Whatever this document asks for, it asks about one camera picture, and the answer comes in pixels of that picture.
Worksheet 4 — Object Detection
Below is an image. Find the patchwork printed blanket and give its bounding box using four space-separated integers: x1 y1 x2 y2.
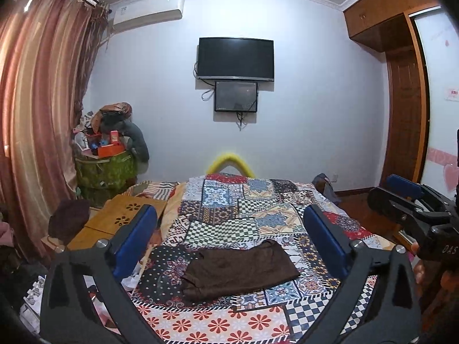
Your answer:
124 173 395 344

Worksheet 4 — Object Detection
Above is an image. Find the dark brown folded cloth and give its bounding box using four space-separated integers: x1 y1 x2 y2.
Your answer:
48 198 91 245

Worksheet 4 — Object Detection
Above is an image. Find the white air conditioner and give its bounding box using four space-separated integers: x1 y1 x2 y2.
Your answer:
111 0 186 31

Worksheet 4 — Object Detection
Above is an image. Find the wooden wardrobe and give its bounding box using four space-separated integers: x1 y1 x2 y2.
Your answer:
342 0 442 187

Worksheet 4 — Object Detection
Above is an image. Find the white crumpled cloth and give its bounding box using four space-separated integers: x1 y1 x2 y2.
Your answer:
120 261 150 292

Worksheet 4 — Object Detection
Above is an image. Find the black wall television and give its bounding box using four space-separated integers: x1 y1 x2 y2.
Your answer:
196 36 275 82

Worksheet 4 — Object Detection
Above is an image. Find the small black monitor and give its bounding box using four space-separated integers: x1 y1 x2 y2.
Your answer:
214 81 259 113

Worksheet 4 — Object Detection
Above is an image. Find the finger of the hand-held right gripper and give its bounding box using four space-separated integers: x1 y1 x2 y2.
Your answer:
385 174 454 206
367 185 453 238

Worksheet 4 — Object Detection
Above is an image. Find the white sliding door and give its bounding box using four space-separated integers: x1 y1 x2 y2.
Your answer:
412 6 459 191

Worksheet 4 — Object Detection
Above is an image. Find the brown patterned bag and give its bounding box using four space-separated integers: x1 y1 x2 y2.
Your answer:
91 102 134 130

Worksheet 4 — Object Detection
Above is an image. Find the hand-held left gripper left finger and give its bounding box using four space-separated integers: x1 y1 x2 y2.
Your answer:
39 204 169 344

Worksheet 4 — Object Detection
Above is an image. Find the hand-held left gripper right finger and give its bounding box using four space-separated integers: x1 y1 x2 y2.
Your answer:
303 204 422 344

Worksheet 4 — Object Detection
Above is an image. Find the green patterned storage bag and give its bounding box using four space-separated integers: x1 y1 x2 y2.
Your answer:
74 150 139 191

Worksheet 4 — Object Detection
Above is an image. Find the person's right hand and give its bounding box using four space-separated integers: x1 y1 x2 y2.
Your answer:
410 242 427 296

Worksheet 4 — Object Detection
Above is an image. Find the grey blue garment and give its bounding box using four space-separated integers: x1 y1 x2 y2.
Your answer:
312 173 341 205

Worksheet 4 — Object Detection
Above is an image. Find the orange box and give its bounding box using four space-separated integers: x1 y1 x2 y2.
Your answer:
97 143 125 159

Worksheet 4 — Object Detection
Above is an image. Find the brown garment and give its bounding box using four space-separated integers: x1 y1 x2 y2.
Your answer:
181 239 301 302

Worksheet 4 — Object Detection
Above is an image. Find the pink striped curtain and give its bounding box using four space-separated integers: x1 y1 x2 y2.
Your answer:
0 0 109 259

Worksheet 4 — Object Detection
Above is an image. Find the bamboo lap desk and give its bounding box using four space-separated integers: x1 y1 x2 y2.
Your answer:
66 194 169 252

